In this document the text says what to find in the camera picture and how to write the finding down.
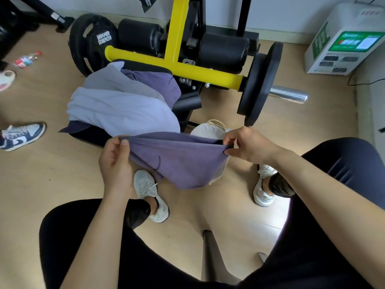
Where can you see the person's left hand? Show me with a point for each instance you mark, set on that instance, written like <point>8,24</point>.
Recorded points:
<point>112,168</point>

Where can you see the light lavender garment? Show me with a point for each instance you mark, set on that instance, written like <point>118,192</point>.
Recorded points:
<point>126,111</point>

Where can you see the black seat pad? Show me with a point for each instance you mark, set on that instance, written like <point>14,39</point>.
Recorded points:
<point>186,102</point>

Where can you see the yellow gym machine frame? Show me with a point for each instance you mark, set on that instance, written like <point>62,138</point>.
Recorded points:
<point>176,48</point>

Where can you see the navy garment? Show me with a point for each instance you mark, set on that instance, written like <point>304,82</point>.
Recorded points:
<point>75,126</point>

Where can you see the grey garment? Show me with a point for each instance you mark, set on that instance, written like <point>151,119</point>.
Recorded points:
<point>108,81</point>

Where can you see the plastic water bottle red label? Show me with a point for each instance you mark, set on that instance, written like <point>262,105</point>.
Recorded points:
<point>27,59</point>

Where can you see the plain black weight plate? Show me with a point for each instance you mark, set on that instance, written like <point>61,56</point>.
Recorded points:
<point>249,87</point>
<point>266,78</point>

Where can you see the black gym equipment base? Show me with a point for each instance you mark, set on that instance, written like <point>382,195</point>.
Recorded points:
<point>21,18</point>

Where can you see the person's right thumb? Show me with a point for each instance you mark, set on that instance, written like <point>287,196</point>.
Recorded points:
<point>232,151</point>

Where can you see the grey metal seat leg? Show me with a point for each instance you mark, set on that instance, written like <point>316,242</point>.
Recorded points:
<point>215,261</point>

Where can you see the person's left white sneaker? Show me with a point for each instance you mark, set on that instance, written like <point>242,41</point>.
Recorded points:
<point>150,192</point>

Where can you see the person's left leg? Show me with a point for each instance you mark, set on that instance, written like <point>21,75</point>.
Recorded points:
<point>144,261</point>

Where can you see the black weight plate white print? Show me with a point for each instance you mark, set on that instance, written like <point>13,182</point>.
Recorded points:
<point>87,42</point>

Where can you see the person's leg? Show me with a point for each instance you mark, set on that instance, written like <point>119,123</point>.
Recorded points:
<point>144,261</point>
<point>330,246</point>

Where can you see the person's right white sneaker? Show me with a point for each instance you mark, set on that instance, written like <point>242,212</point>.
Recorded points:
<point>263,189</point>

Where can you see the purple towel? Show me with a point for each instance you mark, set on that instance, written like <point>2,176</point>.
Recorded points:
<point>177,159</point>

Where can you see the person's left thumb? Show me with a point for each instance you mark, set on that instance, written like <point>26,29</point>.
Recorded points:
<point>124,148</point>

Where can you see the person's right leg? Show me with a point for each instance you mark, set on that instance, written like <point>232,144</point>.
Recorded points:
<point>330,246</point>

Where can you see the black foam roller pad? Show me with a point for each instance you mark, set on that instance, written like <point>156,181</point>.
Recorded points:
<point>222,52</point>
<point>138,36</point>

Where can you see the dark purple garment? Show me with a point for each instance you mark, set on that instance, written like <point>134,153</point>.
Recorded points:
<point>159,82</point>

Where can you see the white green charging cabinet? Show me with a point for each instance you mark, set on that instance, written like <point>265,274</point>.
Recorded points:
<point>343,39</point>

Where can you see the person's left forearm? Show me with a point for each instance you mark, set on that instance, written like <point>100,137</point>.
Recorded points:
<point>96,237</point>

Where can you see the person's right forearm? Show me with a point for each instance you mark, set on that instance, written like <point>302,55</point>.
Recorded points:
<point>330,195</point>

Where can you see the pink white slipper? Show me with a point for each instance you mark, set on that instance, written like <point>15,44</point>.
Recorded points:
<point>6,79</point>

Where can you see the chrome bar sleeve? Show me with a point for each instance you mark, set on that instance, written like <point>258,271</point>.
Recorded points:
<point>288,94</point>

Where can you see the person's right hand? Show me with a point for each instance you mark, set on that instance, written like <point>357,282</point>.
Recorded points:
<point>255,145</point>

